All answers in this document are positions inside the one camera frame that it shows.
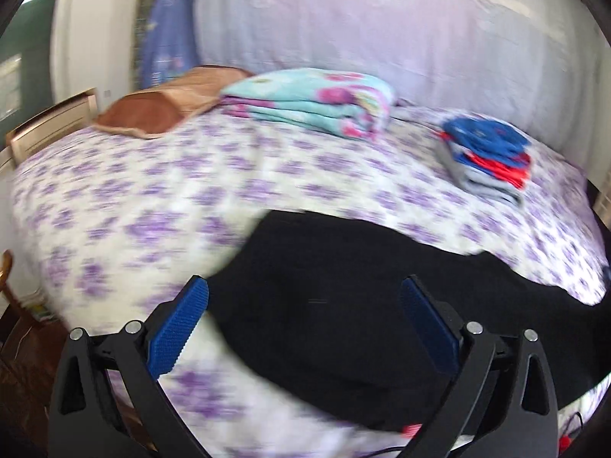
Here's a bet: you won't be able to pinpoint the brown floral pillow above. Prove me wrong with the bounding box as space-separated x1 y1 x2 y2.
93 65 254 140

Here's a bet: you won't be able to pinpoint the blue hanging cloth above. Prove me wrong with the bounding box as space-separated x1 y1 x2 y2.
138 0 204 89

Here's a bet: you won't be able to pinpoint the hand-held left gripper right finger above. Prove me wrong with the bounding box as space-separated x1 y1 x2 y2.
400 274 559 458

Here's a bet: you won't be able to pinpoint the wooden headboard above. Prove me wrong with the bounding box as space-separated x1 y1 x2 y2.
5 88 99 165

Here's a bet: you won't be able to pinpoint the black pants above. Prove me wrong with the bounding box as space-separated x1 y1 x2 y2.
210 210 611 432

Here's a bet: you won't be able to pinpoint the folded blue garment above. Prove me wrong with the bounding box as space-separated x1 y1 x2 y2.
441 115 533 165

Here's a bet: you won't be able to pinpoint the folded turquoise floral quilt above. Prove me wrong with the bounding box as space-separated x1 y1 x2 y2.
220 69 397 141

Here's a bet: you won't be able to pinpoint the purple floral bed sheet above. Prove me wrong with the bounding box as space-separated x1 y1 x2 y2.
10 105 611 458

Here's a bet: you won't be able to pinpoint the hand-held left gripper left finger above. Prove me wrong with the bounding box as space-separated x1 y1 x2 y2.
48 274 213 458

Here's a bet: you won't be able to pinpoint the lavender lace curtain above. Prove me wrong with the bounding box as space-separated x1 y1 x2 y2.
193 0 605 168

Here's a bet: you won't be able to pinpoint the beige tile-pattern curtain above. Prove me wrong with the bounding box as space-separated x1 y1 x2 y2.
593 176 611 227

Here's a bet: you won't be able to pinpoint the green door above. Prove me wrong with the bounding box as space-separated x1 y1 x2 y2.
0 0 65 139

